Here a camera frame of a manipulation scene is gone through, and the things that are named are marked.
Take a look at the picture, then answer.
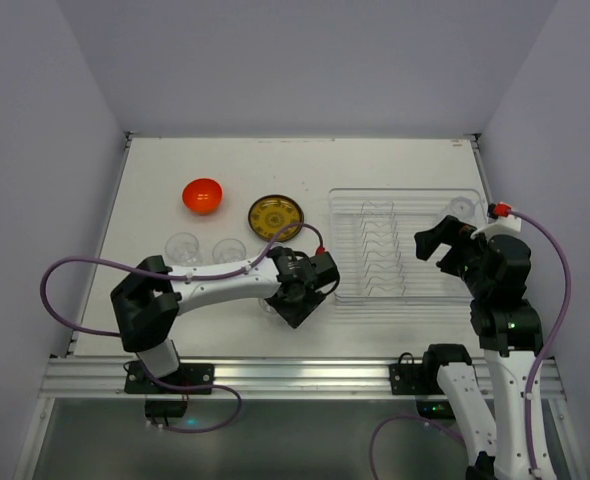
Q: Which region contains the clear glass cup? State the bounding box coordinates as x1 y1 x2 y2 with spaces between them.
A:
165 232 202 266
212 238 247 264
257 243 278 255
258 299 277 315
444 196 476 224

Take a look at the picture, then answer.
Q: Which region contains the yellow patterned plate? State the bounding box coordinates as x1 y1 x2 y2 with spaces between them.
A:
247 194 304 242

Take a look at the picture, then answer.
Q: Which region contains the orange plastic bowl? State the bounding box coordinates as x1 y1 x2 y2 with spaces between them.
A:
181 178 223 215

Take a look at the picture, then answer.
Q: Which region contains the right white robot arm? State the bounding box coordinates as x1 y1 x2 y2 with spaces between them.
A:
414 215 556 479

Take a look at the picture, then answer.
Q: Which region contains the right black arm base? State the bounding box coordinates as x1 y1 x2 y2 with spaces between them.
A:
388 344 471 420

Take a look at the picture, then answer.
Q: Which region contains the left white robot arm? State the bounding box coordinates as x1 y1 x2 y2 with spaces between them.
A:
110 246 340 379

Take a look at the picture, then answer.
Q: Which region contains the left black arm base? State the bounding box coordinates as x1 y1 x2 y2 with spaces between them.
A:
123 360 215 426

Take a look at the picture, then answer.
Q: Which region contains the clear plastic dish rack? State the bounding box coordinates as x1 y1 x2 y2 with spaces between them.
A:
327 188 487 304

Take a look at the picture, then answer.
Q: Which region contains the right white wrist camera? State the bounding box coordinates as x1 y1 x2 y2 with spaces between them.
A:
471 202 522 240

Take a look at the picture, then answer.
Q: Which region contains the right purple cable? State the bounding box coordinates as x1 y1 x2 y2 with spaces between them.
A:
369 202 574 480

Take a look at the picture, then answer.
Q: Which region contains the aluminium front rail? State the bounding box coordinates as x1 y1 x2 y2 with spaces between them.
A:
37 355 569 401

